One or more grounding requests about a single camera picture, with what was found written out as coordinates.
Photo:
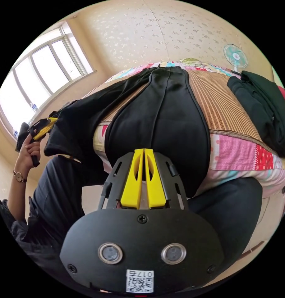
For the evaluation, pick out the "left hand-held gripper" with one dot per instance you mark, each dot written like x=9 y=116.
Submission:
x=22 y=136

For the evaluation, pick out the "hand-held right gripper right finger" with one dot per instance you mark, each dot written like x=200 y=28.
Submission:
x=155 y=188

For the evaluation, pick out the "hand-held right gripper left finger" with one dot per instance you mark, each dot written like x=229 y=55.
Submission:
x=133 y=186

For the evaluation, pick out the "black pants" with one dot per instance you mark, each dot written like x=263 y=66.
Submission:
x=161 y=130

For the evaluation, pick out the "person's left forearm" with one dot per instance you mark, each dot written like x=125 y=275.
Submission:
x=16 y=195

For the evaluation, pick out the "person's left hand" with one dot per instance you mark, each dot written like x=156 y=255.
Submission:
x=28 y=153

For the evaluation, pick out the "window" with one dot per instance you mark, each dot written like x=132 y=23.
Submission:
x=39 y=76

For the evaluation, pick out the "person's body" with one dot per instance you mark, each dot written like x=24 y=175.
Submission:
x=56 y=200

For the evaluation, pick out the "pile of clothes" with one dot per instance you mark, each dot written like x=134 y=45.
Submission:
x=261 y=109

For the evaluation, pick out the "white and teal fan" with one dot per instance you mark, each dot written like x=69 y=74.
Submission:
x=235 y=55

